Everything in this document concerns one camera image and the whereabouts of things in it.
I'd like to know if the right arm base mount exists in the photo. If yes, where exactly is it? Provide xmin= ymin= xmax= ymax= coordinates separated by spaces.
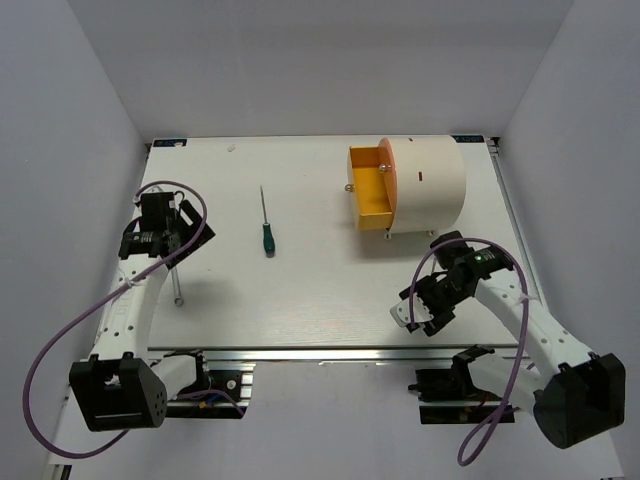
xmin=407 ymin=346 xmax=502 ymax=425

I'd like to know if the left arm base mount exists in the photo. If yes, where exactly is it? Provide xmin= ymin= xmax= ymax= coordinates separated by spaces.
xmin=149 ymin=350 xmax=253 ymax=420

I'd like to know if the green screwdriver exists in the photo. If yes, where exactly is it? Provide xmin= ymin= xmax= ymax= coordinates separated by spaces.
xmin=260 ymin=186 xmax=276 ymax=258

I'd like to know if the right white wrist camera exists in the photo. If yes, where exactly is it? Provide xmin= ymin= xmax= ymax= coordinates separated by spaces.
xmin=389 ymin=294 xmax=433 ymax=332

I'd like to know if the small silver wrench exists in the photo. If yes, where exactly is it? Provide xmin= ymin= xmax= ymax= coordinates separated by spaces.
xmin=170 ymin=267 xmax=184 ymax=307

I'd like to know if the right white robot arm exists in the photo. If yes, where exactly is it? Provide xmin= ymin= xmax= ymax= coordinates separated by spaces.
xmin=390 ymin=231 xmax=626 ymax=449

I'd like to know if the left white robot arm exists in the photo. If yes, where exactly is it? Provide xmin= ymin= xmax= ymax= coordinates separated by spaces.
xmin=69 ymin=192 xmax=215 ymax=432

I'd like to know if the round cream drawer cabinet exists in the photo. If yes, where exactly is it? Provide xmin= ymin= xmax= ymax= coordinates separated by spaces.
xmin=379 ymin=135 xmax=466 ymax=235

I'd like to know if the yellow drawer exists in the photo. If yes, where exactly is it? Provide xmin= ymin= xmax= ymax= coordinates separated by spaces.
xmin=345 ymin=146 xmax=393 ymax=231

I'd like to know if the aluminium front rail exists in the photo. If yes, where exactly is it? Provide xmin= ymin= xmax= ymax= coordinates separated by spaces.
xmin=149 ymin=347 xmax=521 ymax=369

